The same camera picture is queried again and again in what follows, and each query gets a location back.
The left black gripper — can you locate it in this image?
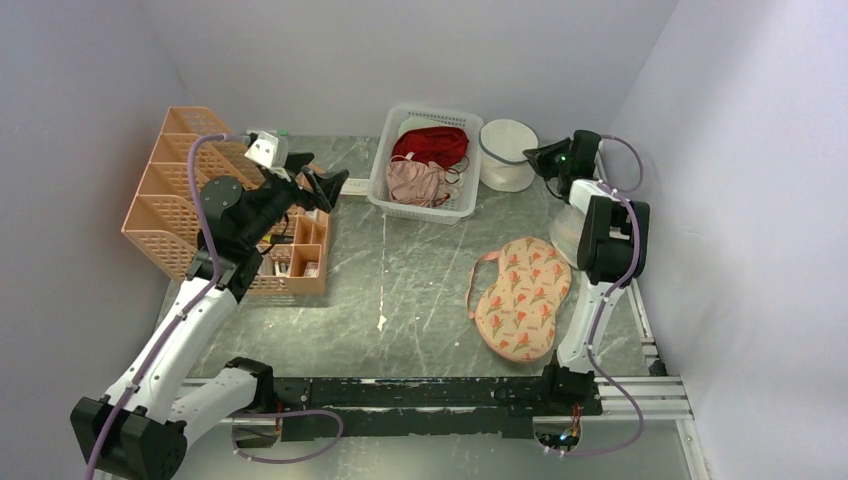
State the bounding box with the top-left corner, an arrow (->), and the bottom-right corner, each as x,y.
241,153 -> 350,247

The white mesh laundry bag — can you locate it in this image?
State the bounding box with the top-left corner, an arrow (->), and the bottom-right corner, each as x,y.
478,119 -> 539,193

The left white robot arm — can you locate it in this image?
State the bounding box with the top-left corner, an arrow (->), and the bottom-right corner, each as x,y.
70,154 -> 349,479

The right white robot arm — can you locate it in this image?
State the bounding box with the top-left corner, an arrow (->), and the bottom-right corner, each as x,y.
523,130 -> 650,414

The small beige mesh bag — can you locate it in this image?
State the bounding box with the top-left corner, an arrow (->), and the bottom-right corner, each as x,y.
549,205 -> 585,268

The pink bra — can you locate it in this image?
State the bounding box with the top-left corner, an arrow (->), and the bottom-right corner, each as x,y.
386,160 -> 456,208

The red bra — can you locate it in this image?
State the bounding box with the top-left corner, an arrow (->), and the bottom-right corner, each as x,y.
391,126 -> 469,170

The small white cardboard box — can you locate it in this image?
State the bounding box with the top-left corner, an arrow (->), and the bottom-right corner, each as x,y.
341,178 -> 369,197

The white plastic basket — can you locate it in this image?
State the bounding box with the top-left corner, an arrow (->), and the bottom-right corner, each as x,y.
366,104 -> 483,225

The orange plastic file organizer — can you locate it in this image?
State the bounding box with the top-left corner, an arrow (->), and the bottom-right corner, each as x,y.
121,107 -> 330,295

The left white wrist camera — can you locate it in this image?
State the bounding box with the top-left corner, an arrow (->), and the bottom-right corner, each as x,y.
244,131 -> 289,169

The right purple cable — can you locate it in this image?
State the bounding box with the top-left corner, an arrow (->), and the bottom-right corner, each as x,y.
543,134 -> 647,458

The purple cable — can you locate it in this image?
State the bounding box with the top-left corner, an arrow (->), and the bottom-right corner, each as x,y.
82,133 -> 344,480
543,134 -> 647,458

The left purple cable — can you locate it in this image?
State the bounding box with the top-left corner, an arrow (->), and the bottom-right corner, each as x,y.
82,133 -> 344,480

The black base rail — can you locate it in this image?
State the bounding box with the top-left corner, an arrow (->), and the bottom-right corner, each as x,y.
275,372 -> 603,441

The aluminium frame rail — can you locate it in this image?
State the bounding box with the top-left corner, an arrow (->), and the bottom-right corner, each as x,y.
596,152 -> 713,480

